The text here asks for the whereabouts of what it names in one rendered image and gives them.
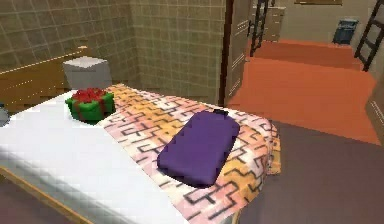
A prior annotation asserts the blue bin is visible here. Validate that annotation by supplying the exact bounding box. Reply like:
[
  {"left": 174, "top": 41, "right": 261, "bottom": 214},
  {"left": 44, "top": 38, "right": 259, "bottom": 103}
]
[{"left": 332, "top": 18, "right": 360, "bottom": 46}]

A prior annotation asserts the beige room door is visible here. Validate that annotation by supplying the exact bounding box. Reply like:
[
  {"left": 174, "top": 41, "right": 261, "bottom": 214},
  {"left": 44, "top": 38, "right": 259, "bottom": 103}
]
[{"left": 224, "top": 0, "right": 254, "bottom": 107}]

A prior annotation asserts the grey round object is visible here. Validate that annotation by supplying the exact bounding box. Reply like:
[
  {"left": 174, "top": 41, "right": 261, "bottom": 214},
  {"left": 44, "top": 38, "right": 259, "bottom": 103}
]
[{"left": 0, "top": 102, "right": 12, "bottom": 128}]

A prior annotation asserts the beige chest of drawers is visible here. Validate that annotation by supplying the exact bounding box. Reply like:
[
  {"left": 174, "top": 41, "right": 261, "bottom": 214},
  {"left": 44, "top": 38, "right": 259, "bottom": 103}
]
[{"left": 251, "top": 5, "right": 286, "bottom": 42}]

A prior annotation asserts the green gift box red bow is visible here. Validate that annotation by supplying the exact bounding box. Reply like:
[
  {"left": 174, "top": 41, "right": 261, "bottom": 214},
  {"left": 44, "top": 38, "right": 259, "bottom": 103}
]
[{"left": 64, "top": 87, "right": 117, "bottom": 125}]

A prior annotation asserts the wooden bed with white sheet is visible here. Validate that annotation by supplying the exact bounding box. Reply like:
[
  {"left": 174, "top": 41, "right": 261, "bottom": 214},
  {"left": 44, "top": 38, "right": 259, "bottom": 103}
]
[{"left": 0, "top": 46, "right": 283, "bottom": 224}]

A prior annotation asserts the framed wall picture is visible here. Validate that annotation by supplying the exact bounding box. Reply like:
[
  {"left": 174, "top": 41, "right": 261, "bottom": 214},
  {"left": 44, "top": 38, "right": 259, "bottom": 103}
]
[{"left": 294, "top": 0, "right": 343, "bottom": 6}]

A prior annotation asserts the grey square box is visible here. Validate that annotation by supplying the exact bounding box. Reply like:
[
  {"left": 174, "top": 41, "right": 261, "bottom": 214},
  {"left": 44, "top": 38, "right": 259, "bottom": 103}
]
[{"left": 62, "top": 55, "right": 113, "bottom": 90}]

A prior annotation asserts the purple pillow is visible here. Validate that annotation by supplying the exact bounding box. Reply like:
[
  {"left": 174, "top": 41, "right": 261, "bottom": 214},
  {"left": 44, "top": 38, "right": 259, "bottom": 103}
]
[{"left": 156, "top": 110, "right": 241, "bottom": 188}]

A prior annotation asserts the black ladder frame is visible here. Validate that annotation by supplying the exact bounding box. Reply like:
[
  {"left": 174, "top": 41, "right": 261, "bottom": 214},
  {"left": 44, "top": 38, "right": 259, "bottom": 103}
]
[
  {"left": 353, "top": 0, "right": 384, "bottom": 72},
  {"left": 249, "top": 0, "right": 270, "bottom": 58}
]

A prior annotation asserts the orange patterned bed blanket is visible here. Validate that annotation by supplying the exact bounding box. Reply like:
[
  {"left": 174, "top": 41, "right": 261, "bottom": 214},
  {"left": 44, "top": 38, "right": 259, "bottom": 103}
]
[{"left": 97, "top": 83, "right": 283, "bottom": 224}]

